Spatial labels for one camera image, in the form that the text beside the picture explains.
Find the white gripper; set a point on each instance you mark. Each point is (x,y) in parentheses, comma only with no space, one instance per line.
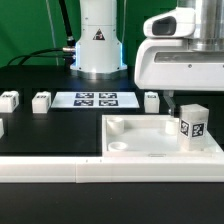
(167,64)

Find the white square table top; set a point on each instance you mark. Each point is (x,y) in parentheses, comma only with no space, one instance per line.
(149,136)

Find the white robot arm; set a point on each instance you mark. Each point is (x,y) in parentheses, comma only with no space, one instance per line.
(98,53)

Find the white base marker plate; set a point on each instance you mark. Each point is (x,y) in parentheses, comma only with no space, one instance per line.
(95,100)

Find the white block left edge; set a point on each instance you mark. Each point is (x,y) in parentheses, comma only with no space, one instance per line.
(1,128)

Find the white L-shaped obstacle fence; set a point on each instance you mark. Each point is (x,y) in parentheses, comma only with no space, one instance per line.
(112,169)

